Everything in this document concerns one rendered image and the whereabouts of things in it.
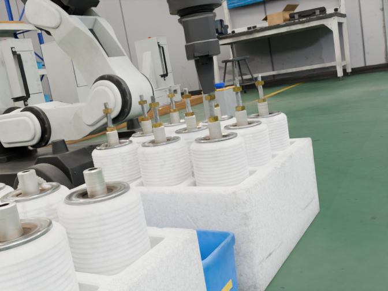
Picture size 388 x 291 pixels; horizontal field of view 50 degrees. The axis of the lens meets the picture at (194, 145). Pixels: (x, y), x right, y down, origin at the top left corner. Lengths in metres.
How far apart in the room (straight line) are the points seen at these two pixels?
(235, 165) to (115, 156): 0.25
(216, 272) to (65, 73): 3.10
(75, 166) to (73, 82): 2.40
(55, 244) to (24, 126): 1.08
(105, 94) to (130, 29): 6.02
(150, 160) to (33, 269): 0.42
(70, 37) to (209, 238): 0.81
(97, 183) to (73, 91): 3.09
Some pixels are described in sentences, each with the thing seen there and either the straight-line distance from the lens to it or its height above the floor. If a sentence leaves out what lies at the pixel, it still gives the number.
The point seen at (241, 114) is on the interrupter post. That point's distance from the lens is 0.82.
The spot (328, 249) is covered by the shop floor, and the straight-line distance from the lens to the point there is 0.86.
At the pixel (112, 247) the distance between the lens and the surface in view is 0.47.
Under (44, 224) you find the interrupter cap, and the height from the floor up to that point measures 0.25.
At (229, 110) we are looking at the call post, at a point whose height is 0.25.
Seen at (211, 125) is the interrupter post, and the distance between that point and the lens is 0.72.
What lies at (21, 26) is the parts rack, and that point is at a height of 1.41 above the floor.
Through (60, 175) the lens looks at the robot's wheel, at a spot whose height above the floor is 0.17.
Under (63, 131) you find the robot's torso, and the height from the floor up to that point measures 0.25.
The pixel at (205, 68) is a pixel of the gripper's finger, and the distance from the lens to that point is 0.71.
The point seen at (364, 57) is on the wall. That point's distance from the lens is 5.83.
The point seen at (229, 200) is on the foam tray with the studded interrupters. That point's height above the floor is 0.17.
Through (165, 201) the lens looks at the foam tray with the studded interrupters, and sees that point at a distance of 0.73.
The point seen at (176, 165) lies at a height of 0.21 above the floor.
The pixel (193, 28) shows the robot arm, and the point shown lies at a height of 0.44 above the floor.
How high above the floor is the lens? 0.37
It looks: 10 degrees down
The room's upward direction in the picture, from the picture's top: 10 degrees counter-clockwise
